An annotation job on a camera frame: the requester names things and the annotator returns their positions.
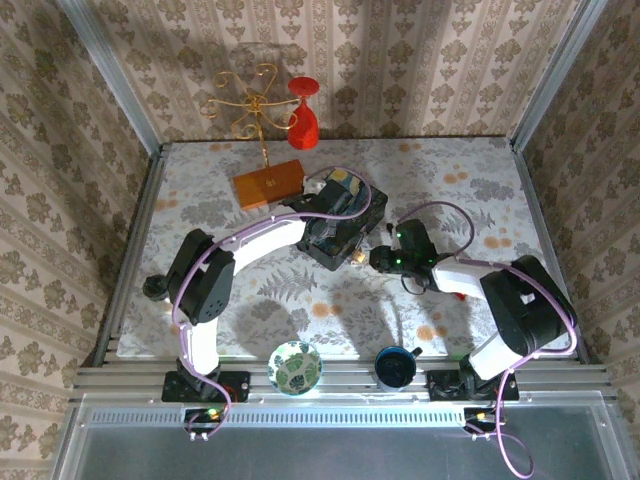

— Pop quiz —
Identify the starry night painted box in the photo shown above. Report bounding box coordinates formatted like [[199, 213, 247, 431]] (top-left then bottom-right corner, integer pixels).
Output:
[[298, 168, 390, 273]]

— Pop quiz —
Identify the floral table mat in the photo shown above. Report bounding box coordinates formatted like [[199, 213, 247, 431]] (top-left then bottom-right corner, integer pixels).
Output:
[[115, 137, 582, 359]]

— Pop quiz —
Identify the red wine glass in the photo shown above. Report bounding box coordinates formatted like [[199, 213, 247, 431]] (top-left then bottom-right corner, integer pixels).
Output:
[[286, 76, 322, 151]]

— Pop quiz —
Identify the dark blue mug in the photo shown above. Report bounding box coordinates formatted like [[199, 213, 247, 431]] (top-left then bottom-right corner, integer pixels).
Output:
[[373, 346, 424, 393]]

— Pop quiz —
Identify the green leaf pattern bowl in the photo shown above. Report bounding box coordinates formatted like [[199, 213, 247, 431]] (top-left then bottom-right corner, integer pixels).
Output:
[[267, 339, 324, 397]]

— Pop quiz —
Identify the small black circuit board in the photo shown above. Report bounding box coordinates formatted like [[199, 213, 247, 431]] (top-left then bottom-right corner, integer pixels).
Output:
[[462, 406, 504, 436], [182, 406, 227, 436]]

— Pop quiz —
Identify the black capped small bottle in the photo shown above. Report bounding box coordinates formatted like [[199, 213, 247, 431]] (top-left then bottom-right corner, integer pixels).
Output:
[[141, 273, 172, 305]]

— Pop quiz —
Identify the grey metal tray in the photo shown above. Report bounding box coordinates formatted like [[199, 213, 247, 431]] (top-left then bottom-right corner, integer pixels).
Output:
[[48, 393, 624, 480]]

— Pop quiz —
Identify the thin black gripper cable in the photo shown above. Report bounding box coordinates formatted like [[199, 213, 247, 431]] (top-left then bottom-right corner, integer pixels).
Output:
[[401, 273, 432, 297]]

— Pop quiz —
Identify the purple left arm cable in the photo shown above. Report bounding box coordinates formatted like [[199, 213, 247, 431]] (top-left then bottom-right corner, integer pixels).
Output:
[[171, 166, 375, 444]]

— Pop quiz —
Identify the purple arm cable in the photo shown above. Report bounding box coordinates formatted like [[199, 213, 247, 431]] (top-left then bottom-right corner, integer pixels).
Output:
[[171, 166, 375, 444], [397, 200, 580, 477]]

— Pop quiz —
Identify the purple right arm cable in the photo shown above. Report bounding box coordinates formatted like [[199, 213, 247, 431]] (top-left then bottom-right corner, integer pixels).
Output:
[[397, 200, 580, 477]]

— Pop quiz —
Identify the gold wire stand wooden base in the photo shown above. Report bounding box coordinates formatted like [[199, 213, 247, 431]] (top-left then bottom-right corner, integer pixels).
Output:
[[199, 62, 308, 211]]

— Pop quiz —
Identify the aluminium table rail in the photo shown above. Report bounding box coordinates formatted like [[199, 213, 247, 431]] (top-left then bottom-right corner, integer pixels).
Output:
[[72, 360, 612, 402]]

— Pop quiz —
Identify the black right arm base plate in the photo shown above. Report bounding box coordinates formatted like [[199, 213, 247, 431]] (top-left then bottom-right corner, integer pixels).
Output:
[[427, 368, 519, 402]]

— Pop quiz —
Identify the slotted grey cable duct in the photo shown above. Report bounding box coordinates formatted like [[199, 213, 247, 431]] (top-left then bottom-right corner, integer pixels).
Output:
[[82, 409, 465, 427]]

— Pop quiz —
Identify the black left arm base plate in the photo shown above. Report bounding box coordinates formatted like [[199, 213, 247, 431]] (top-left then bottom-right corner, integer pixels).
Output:
[[160, 370, 252, 404]]

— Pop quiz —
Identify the aluminium frame post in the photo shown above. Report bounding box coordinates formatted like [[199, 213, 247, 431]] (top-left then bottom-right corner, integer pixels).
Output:
[[58, 0, 167, 151], [509, 0, 599, 151]]

